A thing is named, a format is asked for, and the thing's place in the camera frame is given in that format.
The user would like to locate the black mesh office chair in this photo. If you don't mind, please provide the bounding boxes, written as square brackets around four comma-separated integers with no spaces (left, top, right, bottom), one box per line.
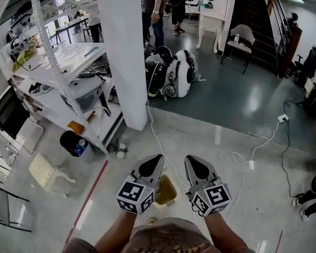
[0,87,44,154]

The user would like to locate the person's brown shirt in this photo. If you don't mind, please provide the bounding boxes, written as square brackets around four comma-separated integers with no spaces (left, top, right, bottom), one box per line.
[68,217,256,253]

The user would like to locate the person's right forearm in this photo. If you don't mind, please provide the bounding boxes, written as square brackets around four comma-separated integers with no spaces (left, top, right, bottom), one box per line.
[204,213,250,253]

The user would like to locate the white rope coil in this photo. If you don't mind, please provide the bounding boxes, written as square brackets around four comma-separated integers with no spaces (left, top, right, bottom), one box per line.
[41,4,56,20]

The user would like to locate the yellow-green cloth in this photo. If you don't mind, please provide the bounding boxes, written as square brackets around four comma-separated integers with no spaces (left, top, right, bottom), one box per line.
[12,50,34,72]

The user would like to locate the white metal shelving rack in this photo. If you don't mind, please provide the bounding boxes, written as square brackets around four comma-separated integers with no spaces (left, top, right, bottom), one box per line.
[0,0,124,155]

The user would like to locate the black floor cable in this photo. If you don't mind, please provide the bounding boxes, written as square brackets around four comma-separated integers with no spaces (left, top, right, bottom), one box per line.
[280,100,306,198]

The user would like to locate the white trash bin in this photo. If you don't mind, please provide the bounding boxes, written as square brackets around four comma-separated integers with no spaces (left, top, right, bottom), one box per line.
[153,174,179,209]

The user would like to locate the teal hand tool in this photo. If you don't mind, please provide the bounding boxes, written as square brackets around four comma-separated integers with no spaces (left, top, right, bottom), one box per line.
[84,46,100,57]

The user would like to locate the person's left forearm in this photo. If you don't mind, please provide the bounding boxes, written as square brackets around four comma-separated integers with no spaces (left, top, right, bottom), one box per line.
[94,209,136,250]

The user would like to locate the cream ornate stool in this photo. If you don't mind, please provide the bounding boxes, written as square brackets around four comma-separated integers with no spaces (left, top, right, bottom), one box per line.
[28,153,76,199]

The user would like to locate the white ornate table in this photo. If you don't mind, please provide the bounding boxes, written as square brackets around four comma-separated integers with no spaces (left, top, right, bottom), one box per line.
[195,9,226,54]

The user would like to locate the white grey shell device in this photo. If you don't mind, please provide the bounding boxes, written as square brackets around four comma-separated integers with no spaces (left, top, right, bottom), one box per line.
[68,75,103,113]

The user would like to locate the dark staircase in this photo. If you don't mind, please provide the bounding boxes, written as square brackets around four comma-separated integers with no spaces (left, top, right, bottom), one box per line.
[230,0,303,79]

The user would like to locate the grey bin with black bag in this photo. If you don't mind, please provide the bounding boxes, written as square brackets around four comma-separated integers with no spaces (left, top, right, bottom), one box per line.
[60,130,95,163]

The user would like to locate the white hard-shell backpack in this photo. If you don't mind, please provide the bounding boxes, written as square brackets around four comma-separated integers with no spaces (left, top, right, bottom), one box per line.
[163,48,201,99]

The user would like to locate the white square pillar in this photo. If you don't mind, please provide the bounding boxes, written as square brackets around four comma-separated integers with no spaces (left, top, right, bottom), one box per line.
[94,0,148,131]

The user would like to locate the white extension cable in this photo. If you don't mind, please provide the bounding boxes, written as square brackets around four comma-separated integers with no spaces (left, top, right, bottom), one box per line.
[226,120,282,222]

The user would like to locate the white floor adapter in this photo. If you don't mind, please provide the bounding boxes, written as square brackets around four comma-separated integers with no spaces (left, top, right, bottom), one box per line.
[115,142,129,159]

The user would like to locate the black swivel chair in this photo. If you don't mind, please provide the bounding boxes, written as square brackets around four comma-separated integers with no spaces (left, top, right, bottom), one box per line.
[293,53,306,86]

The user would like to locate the grey white headset device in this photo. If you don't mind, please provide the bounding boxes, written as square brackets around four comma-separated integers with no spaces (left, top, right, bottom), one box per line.
[28,82,53,96]

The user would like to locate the grey chair with black frame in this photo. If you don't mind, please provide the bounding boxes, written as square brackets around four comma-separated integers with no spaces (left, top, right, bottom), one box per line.
[0,183,32,233]

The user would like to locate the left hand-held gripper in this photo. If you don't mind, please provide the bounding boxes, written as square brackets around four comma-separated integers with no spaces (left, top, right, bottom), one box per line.
[116,153,165,216]

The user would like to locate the black hard-shell backpack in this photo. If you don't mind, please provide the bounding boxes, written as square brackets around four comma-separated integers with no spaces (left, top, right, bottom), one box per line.
[144,45,172,97]

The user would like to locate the white curved-back chair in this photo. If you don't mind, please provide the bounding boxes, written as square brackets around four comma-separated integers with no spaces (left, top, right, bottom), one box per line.
[220,24,255,75]

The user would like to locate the black frame table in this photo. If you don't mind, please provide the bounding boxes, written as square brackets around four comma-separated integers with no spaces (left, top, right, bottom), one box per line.
[55,17,90,46]

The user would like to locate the orange cushion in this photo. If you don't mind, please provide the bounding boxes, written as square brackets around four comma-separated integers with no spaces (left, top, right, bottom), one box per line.
[67,120,85,135]

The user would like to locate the black hanging clothes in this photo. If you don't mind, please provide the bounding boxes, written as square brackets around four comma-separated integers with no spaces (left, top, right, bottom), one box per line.
[302,46,316,81]

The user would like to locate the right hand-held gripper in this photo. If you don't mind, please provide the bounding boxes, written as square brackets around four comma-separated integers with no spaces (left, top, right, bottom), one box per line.
[184,155,232,217]

